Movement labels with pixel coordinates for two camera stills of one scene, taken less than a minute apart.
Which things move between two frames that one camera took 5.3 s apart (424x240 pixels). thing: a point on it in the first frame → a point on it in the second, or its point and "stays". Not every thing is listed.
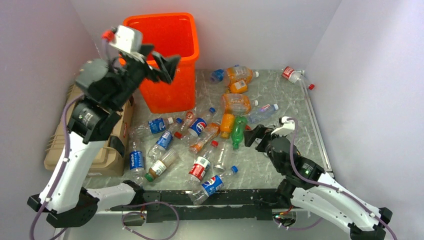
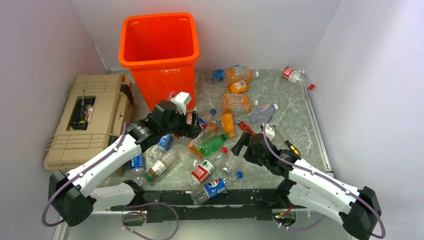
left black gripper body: [137, 71] → [179, 126]
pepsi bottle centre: [198, 125] stays
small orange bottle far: [239, 87] stays
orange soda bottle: [227, 123] stays
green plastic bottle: [238, 126] → [212, 145]
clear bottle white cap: [223, 148] → [236, 159]
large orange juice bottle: [239, 73] stays
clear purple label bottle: [263, 113] stays
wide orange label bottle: [236, 104] stays
